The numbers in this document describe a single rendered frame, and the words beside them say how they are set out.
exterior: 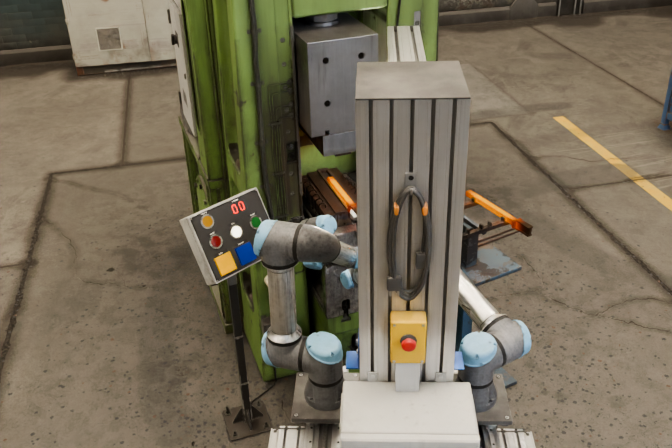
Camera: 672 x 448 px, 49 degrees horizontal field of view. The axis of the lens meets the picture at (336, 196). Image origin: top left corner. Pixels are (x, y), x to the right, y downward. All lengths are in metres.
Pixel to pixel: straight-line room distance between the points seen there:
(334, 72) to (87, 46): 5.70
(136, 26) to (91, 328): 4.56
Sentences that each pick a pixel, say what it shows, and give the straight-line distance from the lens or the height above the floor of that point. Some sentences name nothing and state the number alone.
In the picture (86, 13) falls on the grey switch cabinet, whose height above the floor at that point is 0.67.
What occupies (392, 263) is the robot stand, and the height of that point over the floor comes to 1.62.
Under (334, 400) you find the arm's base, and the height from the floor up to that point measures 0.85.
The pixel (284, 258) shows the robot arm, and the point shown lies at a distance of 2.25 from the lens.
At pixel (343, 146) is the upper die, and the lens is 3.11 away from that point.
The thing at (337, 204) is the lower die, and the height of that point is 0.99.
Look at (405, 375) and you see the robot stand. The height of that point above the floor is 1.29.
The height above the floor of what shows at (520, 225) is 0.94.
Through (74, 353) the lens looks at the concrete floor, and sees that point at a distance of 4.30.
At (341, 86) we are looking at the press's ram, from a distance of 3.01.
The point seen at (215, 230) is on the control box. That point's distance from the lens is 2.92.
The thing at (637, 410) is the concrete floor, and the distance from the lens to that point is 3.91.
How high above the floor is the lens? 2.60
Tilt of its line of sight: 29 degrees down
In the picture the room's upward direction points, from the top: 2 degrees counter-clockwise
